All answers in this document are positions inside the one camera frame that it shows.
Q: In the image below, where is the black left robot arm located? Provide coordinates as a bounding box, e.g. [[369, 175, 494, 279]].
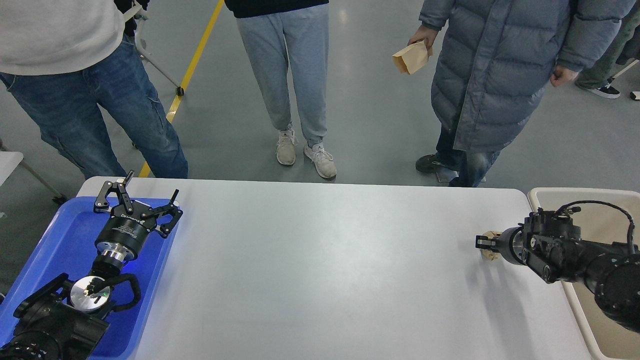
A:
[[1, 174, 183, 360]]

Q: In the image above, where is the blue plastic tray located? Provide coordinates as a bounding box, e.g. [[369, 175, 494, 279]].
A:
[[0, 196, 175, 360]]

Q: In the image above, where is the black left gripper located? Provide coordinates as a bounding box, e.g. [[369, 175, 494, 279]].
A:
[[93, 170, 183, 262]]

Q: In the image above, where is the brown paper bag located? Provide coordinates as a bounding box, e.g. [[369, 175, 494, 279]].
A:
[[392, 41, 434, 75]]

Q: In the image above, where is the white wheeled stand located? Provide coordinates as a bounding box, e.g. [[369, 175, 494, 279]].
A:
[[121, 0, 185, 97]]

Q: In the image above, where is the left hand of coat person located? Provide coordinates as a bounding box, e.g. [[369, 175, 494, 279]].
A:
[[550, 64, 579, 88]]

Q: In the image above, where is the beige plastic bin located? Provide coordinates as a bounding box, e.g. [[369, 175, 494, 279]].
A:
[[528, 187, 640, 360]]

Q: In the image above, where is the right hand holding bag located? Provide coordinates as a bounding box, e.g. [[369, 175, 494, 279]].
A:
[[407, 24, 439, 50]]

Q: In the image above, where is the white side table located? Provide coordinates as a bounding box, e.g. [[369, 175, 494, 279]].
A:
[[0, 146, 69, 207]]

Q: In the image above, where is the person in white sweater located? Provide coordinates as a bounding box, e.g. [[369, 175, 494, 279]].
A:
[[0, 0, 189, 179]]

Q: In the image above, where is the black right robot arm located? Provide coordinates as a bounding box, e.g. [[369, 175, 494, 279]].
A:
[[474, 200, 640, 333]]

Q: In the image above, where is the person in grey sweatpants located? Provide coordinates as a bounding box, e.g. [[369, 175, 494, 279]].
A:
[[225, 0, 338, 180]]

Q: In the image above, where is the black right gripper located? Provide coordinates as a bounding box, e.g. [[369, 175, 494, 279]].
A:
[[475, 226, 525, 265]]

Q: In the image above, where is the person in grey puffer coat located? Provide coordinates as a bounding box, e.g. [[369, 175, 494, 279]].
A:
[[415, 0, 635, 188]]

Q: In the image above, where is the brown paper ball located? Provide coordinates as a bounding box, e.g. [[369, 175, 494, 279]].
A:
[[480, 231, 502, 261]]

